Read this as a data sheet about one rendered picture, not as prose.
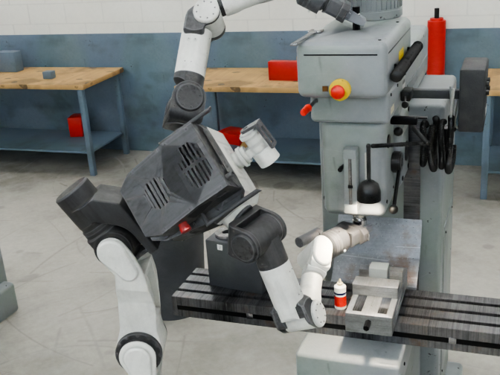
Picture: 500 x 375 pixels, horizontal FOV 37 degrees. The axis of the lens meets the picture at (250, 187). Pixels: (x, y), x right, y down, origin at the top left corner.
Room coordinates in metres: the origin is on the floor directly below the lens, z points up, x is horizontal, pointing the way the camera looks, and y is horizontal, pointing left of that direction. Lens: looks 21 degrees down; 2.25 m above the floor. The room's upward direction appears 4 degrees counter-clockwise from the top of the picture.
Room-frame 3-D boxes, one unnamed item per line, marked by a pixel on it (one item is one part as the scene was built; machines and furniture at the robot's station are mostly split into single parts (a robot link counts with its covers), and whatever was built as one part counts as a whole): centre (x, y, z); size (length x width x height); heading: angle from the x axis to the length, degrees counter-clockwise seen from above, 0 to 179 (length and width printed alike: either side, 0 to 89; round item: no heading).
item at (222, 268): (2.43, 0.05, 1.06); 0.22 x 0.12 x 0.20; 62
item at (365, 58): (2.25, -0.36, 1.81); 0.47 x 0.26 x 0.16; 159
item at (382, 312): (2.19, -0.40, 1.01); 0.35 x 0.15 x 0.11; 160
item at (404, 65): (2.22, -0.50, 1.79); 0.45 x 0.04 x 0.04; 159
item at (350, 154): (2.14, -0.32, 1.45); 0.04 x 0.04 x 0.21; 69
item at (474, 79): (2.40, -0.78, 1.62); 0.20 x 0.09 x 0.21; 159
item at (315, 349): (2.24, -0.35, 0.82); 0.50 x 0.35 x 0.12; 159
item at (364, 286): (2.16, -0.39, 1.05); 0.15 x 0.06 x 0.04; 70
